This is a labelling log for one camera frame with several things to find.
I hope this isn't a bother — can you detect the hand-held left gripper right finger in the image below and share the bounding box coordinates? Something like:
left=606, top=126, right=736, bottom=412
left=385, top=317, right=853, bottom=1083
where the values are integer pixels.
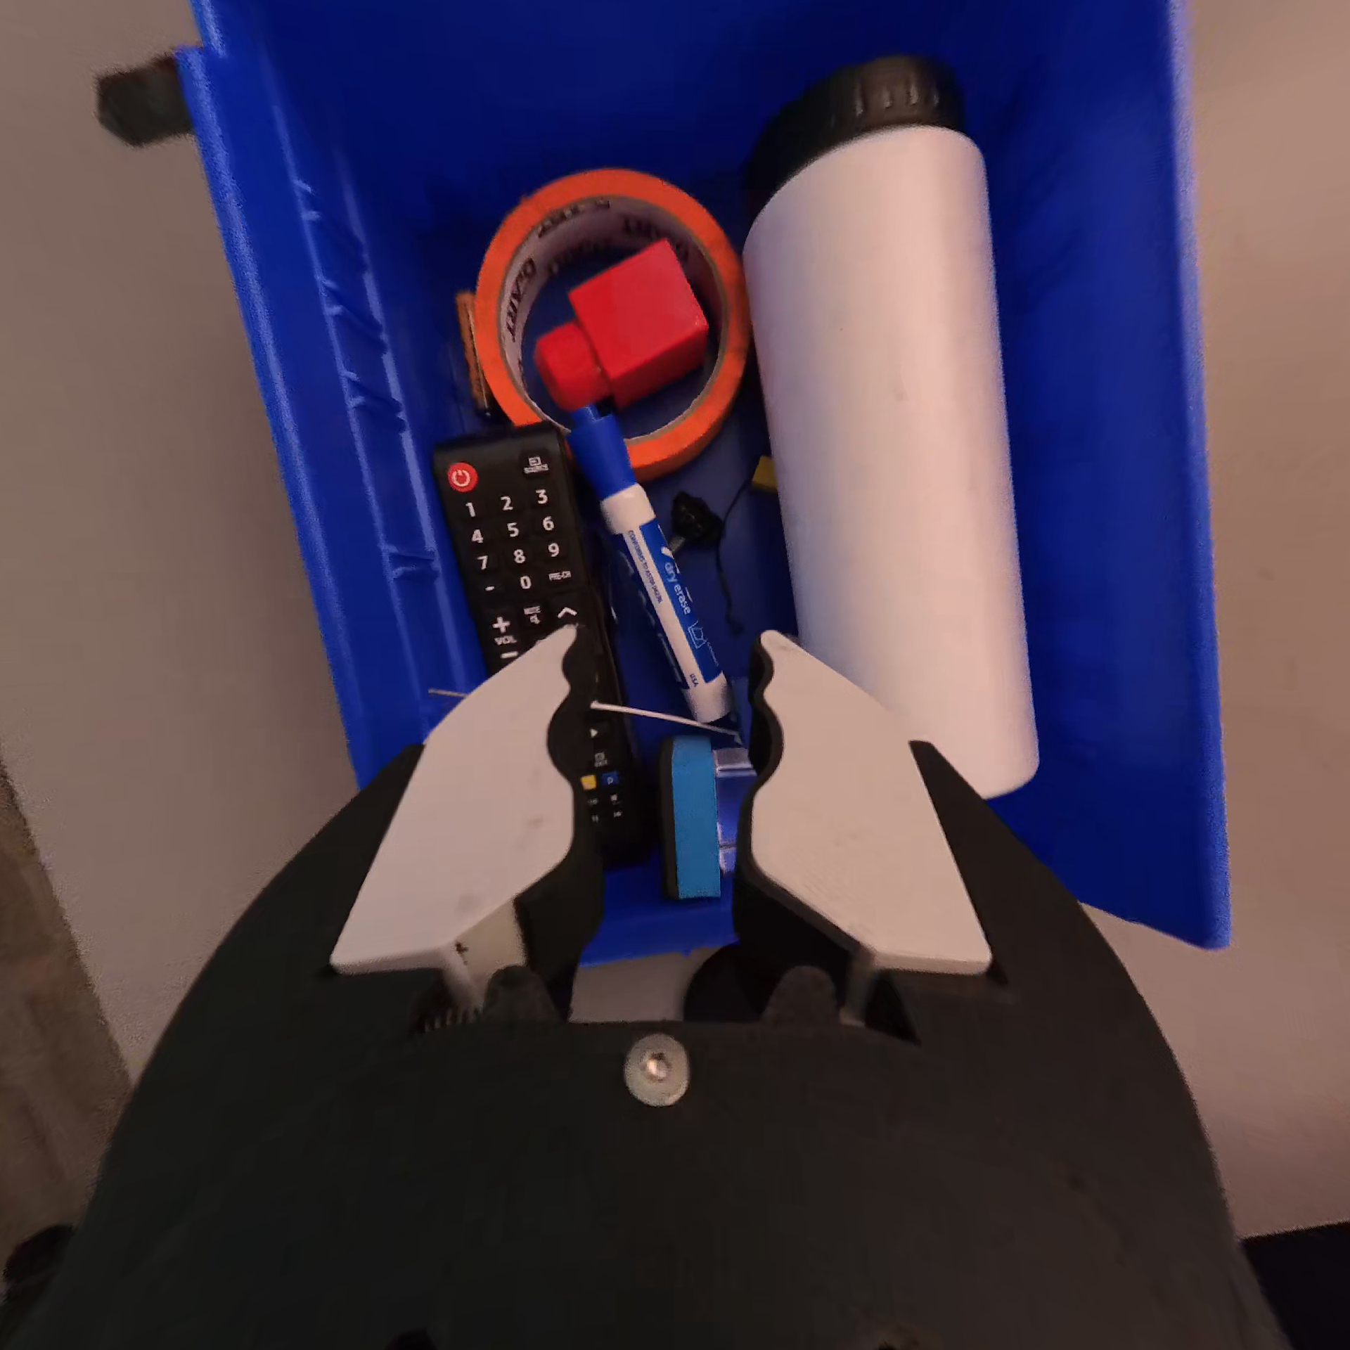
left=734, top=630, right=994, bottom=977

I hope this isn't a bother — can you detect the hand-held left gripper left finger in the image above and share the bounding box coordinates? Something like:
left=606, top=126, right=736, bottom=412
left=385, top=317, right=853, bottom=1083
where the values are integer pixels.
left=329, top=625, right=604, bottom=1002

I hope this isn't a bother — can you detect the blue whiteboard eraser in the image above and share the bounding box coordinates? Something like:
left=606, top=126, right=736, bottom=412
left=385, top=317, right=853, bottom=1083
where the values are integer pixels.
left=655, top=735, right=757, bottom=905

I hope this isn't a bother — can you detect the blue white marker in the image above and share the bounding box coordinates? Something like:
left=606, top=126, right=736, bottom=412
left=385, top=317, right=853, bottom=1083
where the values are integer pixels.
left=567, top=400, right=739, bottom=730

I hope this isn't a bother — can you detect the blue plastic bin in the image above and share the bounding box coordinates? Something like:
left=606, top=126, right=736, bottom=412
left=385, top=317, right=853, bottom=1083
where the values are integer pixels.
left=173, top=0, right=1232, bottom=966

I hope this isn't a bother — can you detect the red plastic block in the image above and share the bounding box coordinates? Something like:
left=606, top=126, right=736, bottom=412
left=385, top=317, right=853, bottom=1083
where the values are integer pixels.
left=532, top=237, right=710, bottom=413

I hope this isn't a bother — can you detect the white zip tie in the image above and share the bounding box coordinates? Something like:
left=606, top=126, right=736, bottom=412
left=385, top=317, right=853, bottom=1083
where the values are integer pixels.
left=427, top=688, right=742, bottom=736

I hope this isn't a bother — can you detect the black remote control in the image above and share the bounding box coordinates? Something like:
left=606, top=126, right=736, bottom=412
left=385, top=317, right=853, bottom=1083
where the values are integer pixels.
left=432, top=425, right=649, bottom=867

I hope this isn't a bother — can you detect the white bottle, black cap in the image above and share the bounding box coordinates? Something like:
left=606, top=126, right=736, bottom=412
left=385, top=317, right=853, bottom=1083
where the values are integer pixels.
left=741, top=58, right=1041, bottom=799

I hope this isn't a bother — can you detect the orange tape roll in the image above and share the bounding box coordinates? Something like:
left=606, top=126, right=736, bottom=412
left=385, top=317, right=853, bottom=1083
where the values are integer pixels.
left=472, top=169, right=752, bottom=481

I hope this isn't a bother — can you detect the small black clip cord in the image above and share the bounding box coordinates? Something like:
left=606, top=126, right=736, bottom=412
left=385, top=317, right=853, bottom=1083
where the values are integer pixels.
left=668, top=455, right=778, bottom=637

